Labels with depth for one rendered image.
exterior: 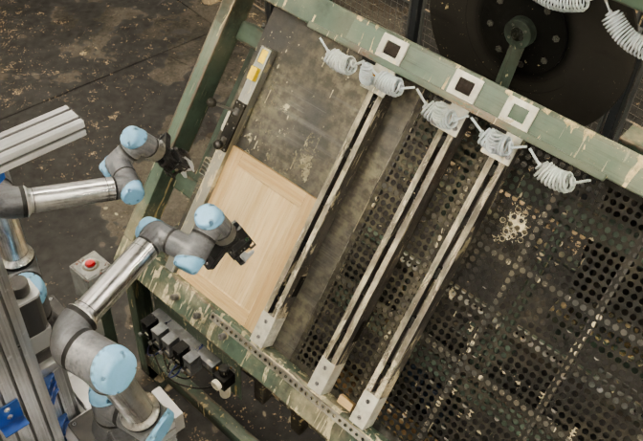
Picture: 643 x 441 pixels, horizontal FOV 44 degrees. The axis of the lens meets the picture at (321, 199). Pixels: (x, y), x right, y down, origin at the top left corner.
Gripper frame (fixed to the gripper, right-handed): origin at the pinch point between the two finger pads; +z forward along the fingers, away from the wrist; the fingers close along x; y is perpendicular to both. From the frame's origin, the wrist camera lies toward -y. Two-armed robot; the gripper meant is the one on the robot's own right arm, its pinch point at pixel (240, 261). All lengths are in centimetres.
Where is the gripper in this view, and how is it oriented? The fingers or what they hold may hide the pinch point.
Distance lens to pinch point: 251.2
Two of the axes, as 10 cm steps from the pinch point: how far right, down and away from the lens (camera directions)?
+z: 2.2, 4.0, 8.9
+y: 7.7, -6.4, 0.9
